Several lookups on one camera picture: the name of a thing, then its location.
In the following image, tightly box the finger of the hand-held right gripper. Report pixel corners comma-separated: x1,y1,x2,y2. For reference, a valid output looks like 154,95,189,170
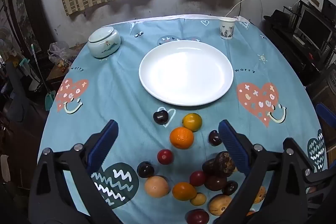
304,168,336,212

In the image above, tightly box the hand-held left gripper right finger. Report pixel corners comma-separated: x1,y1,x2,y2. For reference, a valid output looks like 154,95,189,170
218,119,315,224

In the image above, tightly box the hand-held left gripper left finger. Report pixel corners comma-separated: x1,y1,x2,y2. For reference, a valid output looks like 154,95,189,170
28,119,122,224

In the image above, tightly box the large brown purple fruit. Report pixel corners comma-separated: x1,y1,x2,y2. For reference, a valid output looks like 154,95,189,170
202,151,236,178

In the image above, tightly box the dark red tomato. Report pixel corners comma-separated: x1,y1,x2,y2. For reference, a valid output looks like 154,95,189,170
204,175,227,191

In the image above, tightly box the dark cherry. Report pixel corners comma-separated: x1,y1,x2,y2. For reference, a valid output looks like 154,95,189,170
222,180,239,196
137,161,155,179
153,110,169,125
208,130,222,146

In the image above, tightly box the red cherry tomato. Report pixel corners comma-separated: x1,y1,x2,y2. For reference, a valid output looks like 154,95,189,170
157,149,174,165
189,170,206,187

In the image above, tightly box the striped pastry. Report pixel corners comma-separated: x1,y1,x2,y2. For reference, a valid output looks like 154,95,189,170
253,185,266,204

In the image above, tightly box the striped yellow pepino melon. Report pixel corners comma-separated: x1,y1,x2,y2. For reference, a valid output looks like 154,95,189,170
209,194,233,216

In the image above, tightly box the small yellow longan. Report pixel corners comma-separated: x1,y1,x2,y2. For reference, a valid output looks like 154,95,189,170
190,193,207,206

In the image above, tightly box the cream round fruit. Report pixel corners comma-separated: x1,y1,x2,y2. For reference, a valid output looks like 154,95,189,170
144,176,170,198

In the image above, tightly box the orange tomato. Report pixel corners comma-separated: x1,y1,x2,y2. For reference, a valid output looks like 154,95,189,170
172,182,197,201

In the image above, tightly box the red plum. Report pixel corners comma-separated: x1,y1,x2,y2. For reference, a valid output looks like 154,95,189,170
186,209,210,224

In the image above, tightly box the white plate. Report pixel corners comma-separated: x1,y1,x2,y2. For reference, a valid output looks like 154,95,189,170
139,40,234,106

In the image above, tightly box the yellow green tangerine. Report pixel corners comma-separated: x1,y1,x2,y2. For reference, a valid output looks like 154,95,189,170
183,113,202,132

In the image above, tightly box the blue printed tablecloth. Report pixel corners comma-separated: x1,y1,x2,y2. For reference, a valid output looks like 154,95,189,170
38,14,328,224

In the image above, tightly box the blue chair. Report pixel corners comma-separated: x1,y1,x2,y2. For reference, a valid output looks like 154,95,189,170
315,103,336,135

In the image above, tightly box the teal dustpan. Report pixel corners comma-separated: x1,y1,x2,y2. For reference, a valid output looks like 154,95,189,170
30,43,57,111

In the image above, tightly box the small wooden table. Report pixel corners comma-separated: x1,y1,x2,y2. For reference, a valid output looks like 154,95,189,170
46,43,87,90

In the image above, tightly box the clear plastic bag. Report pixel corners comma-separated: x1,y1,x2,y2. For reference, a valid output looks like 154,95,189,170
48,41,72,67

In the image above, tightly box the pale green lidded ceramic jar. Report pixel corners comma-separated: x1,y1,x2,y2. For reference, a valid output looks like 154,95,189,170
88,26,121,58

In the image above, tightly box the black desk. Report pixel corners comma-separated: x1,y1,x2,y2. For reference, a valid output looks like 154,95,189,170
264,4,336,85

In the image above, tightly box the printed paper cup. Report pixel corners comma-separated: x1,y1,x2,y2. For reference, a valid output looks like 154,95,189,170
219,17,236,40

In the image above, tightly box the black hat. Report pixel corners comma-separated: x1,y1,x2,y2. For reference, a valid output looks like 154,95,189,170
263,9,293,30

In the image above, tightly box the black computer monitor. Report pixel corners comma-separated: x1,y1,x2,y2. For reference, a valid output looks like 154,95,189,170
297,9,332,50

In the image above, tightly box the black speaker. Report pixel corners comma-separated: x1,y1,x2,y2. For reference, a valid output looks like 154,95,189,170
322,0,336,21

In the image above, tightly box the framed wall painting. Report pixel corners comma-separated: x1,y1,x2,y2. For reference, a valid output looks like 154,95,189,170
7,0,53,56

